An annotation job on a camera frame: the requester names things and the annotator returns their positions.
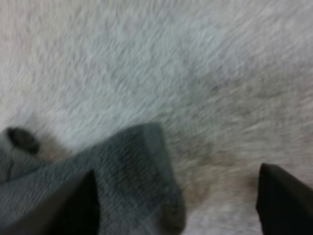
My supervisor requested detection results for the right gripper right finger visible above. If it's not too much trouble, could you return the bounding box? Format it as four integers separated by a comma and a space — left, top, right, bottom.
255, 163, 313, 235

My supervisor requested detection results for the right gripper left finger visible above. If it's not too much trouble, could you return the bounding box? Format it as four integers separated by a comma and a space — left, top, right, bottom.
0, 168, 101, 235

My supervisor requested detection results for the grey-green towel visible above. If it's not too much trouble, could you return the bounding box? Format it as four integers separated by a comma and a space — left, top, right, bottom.
0, 122, 187, 235

